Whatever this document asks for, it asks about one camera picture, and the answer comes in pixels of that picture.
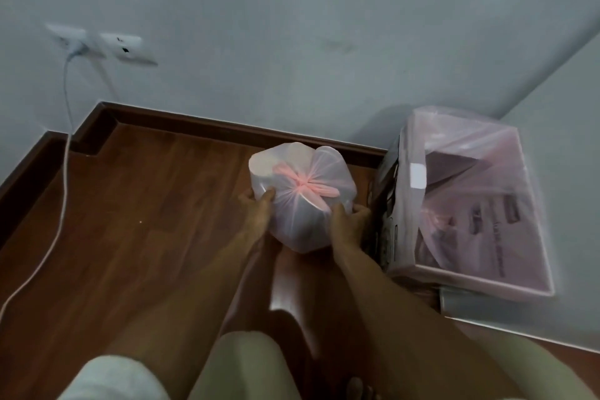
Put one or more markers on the white rectangular sticker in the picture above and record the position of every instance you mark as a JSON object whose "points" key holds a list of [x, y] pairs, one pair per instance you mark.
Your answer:
{"points": [[417, 175]]}

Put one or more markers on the brown wooden baseboard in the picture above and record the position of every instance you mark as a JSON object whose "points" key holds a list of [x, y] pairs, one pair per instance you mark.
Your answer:
{"points": [[187, 125]]}

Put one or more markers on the person's foot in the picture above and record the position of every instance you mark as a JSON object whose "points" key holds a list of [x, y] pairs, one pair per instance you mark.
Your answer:
{"points": [[360, 389]]}

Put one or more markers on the person's beige shorts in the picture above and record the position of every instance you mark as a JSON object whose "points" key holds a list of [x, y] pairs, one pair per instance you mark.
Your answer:
{"points": [[243, 367]]}

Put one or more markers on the person's left thumb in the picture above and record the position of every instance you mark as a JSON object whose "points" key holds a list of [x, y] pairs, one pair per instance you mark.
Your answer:
{"points": [[269, 198]]}

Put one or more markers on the white empty wall socket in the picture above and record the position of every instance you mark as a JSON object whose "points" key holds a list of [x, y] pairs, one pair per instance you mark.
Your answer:
{"points": [[126, 48]]}

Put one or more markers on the white wall socket with plug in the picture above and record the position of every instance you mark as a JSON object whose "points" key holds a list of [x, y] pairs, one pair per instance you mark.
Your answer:
{"points": [[72, 41]]}

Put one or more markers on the pink plastic bin liner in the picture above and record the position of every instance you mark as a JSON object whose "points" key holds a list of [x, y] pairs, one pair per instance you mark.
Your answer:
{"points": [[464, 179]]}

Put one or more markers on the white plastic garbage bag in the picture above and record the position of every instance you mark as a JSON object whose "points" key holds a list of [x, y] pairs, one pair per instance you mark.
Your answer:
{"points": [[300, 193]]}

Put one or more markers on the person's right thumb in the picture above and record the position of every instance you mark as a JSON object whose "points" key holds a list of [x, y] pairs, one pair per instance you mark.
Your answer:
{"points": [[337, 213]]}

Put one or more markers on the person's left hand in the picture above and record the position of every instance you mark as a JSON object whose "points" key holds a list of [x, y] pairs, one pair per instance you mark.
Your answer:
{"points": [[257, 217]]}

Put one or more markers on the person's white shirt sleeve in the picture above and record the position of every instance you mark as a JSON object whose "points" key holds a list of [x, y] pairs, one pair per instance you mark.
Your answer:
{"points": [[110, 381]]}

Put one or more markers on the person's left forearm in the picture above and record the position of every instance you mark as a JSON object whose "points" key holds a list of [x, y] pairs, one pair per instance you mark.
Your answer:
{"points": [[187, 301]]}

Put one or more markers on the person's right hand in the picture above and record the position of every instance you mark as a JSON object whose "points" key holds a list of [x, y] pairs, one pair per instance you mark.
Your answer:
{"points": [[349, 228]]}

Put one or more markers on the cardboard box bin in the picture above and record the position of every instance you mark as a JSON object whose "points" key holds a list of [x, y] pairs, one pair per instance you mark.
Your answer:
{"points": [[468, 245]]}

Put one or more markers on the person's right forearm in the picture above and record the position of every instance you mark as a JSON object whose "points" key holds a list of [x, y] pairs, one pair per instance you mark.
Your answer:
{"points": [[412, 320]]}

